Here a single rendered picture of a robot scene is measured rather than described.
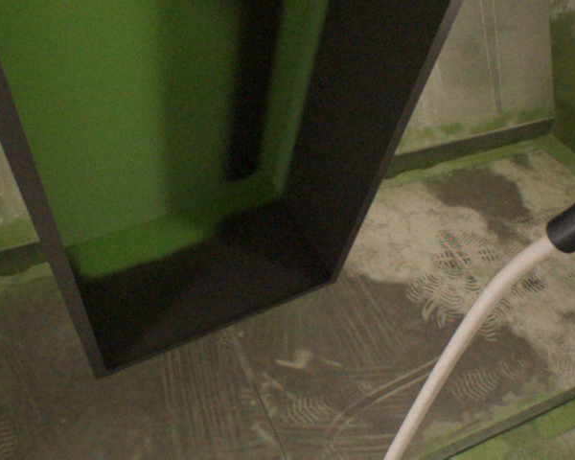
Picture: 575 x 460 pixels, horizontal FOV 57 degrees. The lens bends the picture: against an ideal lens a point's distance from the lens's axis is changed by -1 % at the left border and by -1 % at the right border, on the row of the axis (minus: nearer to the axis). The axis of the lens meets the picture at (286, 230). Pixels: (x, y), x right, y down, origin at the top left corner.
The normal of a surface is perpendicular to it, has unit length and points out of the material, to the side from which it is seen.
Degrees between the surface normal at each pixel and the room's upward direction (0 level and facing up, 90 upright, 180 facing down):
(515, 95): 57
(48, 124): 102
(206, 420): 0
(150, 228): 12
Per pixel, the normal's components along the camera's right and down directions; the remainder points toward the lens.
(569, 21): -0.92, 0.25
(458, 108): 0.37, 0.17
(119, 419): 0.05, -0.71
